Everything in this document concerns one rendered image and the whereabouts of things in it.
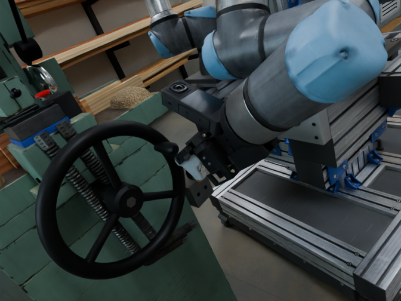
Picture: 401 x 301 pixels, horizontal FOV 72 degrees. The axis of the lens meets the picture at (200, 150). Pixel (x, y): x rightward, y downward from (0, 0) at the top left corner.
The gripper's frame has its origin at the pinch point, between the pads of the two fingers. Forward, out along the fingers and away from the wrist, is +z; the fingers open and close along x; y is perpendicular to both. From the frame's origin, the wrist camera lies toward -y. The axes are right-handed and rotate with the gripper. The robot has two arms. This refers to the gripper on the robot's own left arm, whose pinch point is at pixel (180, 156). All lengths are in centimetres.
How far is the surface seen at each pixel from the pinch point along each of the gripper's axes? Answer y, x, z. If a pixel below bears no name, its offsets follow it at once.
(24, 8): -174, 70, 163
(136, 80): -27.5, 22.2, 29.4
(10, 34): -58, 2, 33
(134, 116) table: -15.6, 7.8, 18.4
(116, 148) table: -10.1, -4.2, 10.9
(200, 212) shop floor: 33, 46, 110
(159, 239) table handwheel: 10.0, -9.5, 12.1
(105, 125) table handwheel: -12.0, -7.4, -0.9
